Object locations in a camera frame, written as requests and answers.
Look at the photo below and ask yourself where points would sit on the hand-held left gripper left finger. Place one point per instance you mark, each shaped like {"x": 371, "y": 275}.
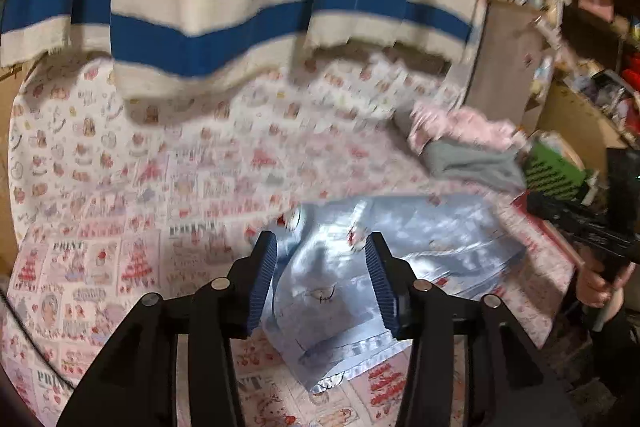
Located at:
{"x": 262, "y": 277}

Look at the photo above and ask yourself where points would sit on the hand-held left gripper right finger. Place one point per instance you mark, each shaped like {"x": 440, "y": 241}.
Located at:
{"x": 382, "y": 287}

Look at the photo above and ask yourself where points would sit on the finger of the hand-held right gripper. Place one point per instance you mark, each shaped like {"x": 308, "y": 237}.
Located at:
{"x": 540, "y": 207}

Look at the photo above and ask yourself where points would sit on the light blue satin pants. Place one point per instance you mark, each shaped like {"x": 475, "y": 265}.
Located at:
{"x": 450, "y": 252}

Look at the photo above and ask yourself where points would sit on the person's right forearm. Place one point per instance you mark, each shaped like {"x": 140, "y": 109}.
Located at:
{"x": 622, "y": 327}

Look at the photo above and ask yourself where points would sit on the person's right hand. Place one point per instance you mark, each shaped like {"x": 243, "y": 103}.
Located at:
{"x": 592, "y": 287}

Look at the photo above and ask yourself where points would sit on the grey garment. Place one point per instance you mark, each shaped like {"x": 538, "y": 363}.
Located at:
{"x": 475, "y": 167}

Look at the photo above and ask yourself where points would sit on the pink garment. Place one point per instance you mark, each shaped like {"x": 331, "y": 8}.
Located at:
{"x": 465, "y": 127}

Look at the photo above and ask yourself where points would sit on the patchwork print bed sheet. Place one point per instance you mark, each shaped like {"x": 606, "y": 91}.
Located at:
{"x": 125, "y": 267}

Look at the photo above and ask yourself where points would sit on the wooden cabinet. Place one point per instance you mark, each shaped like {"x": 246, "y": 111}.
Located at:
{"x": 505, "y": 57}

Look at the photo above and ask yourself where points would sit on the heart print sheet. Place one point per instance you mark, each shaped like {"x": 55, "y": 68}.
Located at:
{"x": 200, "y": 117}

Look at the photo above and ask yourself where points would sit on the cluttered wooden shelf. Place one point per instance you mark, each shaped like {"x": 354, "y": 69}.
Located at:
{"x": 600, "y": 37}

